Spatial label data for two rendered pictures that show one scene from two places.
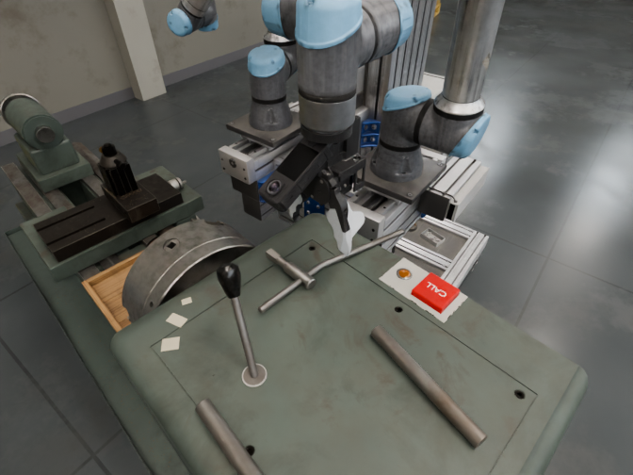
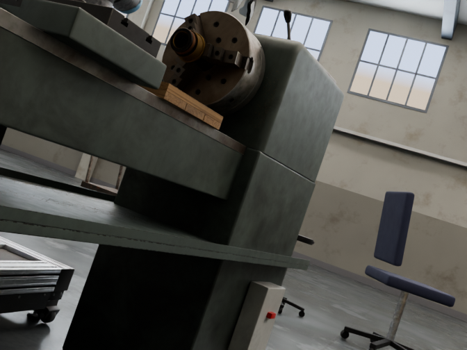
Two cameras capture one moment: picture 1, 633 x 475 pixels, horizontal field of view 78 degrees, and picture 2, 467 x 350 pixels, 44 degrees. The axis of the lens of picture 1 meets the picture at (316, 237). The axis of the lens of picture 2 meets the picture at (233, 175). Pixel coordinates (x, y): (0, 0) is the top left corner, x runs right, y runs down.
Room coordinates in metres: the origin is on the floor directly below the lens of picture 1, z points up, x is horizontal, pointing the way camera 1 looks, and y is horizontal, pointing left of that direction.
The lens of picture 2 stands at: (0.99, 2.09, 0.69)
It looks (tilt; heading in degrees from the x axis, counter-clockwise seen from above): 2 degrees up; 252
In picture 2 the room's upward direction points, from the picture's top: 19 degrees clockwise
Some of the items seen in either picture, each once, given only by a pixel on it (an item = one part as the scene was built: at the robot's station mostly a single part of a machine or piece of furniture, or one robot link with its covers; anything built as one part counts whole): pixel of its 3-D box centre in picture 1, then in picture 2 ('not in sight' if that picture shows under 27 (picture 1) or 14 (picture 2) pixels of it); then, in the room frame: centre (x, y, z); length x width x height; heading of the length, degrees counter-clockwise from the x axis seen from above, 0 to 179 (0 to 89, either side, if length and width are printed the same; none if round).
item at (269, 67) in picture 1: (267, 72); not in sight; (1.30, 0.16, 1.33); 0.13 x 0.12 x 0.14; 164
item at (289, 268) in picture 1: (289, 268); not in sight; (0.49, 0.05, 1.27); 0.12 x 0.02 x 0.02; 46
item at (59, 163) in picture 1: (41, 139); not in sight; (1.45, 1.12, 1.01); 0.30 x 0.20 x 0.29; 45
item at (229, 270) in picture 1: (231, 279); (287, 15); (0.36, 0.12, 1.38); 0.04 x 0.03 x 0.05; 45
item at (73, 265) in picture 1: (117, 215); (33, 31); (1.09, 0.72, 0.89); 0.53 x 0.30 x 0.06; 135
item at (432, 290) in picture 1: (434, 293); not in sight; (0.44, -0.20, 1.26); 0.06 x 0.06 x 0.02; 45
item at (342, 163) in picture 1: (330, 158); not in sight; (0.51, -0.02, 1.48); 0.09 x 0.08 x 0.12; 135
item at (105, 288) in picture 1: (163, 281); (143, 94); (0.79, 0.46, 0.88); 0.36 x 0.30 x 0.04; 135
